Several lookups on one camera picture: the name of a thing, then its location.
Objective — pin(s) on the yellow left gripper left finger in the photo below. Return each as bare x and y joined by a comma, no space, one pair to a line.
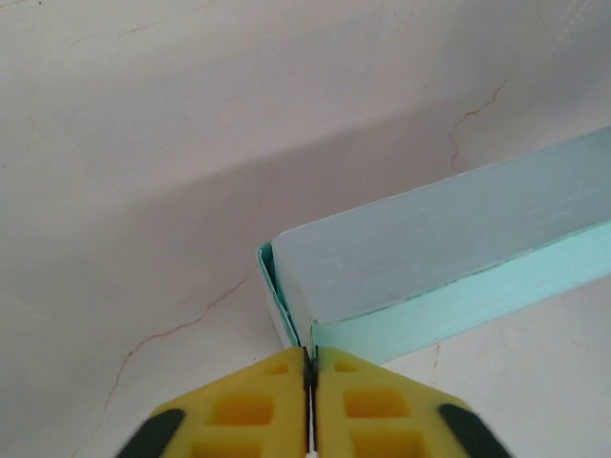
286,424

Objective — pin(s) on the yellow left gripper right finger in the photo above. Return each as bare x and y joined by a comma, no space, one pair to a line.
331,424

